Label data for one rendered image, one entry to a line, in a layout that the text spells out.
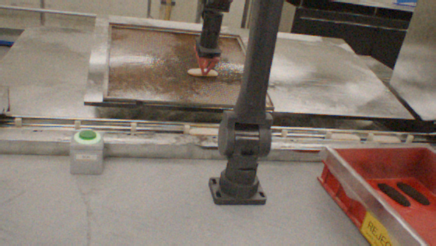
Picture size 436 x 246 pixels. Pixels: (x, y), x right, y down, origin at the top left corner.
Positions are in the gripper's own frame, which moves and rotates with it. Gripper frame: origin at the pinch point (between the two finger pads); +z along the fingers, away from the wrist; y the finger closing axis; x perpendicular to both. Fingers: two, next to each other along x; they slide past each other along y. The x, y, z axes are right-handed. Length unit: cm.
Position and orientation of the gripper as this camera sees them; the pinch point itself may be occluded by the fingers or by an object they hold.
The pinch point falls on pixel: (203, 70)
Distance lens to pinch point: 137.1
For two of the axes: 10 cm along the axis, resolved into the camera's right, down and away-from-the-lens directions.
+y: 2.2, 6.0, -7.7
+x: 9.6, 0.1, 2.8
